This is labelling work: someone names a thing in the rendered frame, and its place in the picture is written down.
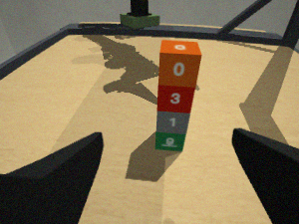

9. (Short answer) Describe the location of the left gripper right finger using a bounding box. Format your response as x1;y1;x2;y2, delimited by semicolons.
231;128;299;224

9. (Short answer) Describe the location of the orange block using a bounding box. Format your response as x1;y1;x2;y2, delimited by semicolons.
158;40;202;88

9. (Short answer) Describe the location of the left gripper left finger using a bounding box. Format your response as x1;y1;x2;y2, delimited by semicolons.
0;131;104;224

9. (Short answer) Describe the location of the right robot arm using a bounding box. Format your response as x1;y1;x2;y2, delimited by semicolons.
127;0;151;17

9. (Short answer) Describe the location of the red block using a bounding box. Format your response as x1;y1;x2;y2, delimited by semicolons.
157;85;195;113

